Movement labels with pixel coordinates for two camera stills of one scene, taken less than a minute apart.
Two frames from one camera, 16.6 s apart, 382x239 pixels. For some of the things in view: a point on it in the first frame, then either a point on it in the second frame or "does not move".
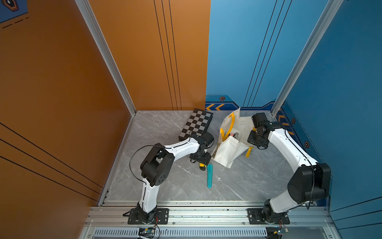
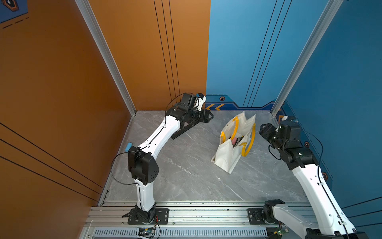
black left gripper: x=206 y=160 → x=204 y=116
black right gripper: x=250 y=140 → x=266 y=130
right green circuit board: x=281 y=231 does not move
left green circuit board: x=146 y=232 does not move
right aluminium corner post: x=325 y=21 does not move
